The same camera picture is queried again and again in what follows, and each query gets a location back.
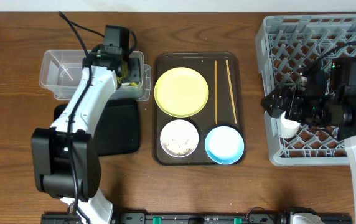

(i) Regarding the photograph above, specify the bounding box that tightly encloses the green orange snack wrapper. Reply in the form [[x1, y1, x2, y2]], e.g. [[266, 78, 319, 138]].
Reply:
[[118, 82, 139, 88]]

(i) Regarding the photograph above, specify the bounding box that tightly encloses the white cup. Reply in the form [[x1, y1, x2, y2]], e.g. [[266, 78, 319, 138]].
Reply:
[[279, 112, 301, 138]]

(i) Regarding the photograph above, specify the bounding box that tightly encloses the white bowl with crumbs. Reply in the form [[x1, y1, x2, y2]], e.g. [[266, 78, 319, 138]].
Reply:
[[159, 119, 199, 158]]

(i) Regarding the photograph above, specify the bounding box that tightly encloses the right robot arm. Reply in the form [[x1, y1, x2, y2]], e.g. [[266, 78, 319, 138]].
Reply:
[[261, 57, 356, 222]]

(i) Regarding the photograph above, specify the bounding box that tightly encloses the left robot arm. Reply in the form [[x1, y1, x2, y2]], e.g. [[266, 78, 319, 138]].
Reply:
[[31, 52, 139, 223]]

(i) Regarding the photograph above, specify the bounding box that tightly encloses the grey dishwasher rack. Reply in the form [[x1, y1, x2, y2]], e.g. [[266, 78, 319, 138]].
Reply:
[[255, 14, 356, 166]]

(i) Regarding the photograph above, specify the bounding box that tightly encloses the yellow round plate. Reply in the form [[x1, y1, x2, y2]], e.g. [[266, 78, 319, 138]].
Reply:
[[154, 67, 209, 118]]

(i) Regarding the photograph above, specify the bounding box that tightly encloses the black plastic tray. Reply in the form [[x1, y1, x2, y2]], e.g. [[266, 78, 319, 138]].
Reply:
[[52, 98, 141, 157]]

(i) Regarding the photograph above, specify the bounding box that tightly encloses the clear plastic bin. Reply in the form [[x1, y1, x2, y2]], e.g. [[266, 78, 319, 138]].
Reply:
[[39, 50, 152, 101]]

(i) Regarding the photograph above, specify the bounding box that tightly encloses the dark brown serving tray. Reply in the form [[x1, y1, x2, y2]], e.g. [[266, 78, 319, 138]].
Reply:
[[152, 52, 245, 166]]

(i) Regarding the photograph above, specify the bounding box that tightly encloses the right wooden chopstick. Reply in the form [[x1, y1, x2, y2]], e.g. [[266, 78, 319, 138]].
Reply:
[[225, 60, 237, 124]]

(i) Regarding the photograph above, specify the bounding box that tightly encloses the wooden chopstick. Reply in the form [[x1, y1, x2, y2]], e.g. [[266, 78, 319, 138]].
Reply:
[[225, 60, 237, 124], [215, 60, 218, 125]]

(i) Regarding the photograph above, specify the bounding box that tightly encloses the light blue bowl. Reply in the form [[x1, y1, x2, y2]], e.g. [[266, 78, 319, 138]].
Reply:
[[204, 126, 245, 165]]

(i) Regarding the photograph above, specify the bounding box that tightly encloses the left wooden chopstick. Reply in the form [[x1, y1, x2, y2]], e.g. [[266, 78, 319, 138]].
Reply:
[[215, 60, 218, 125]]

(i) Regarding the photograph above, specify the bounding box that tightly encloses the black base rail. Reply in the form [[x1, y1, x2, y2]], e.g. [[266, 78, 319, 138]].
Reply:
[[40, 206, 353, 224]]

